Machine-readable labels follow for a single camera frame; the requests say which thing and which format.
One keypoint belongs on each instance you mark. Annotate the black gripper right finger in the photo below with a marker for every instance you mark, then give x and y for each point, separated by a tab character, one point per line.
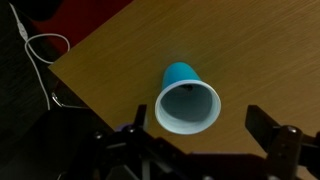
263	126

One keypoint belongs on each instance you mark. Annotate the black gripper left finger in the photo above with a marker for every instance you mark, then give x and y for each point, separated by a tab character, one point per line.
141	116

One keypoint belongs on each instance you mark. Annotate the blue paper cup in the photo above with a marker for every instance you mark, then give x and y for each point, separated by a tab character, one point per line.
180	71

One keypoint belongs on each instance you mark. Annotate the small metal hook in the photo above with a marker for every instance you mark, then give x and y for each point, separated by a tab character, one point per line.
57	100

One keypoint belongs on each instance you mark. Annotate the red object beside table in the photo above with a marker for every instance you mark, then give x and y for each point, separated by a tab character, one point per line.
80	20

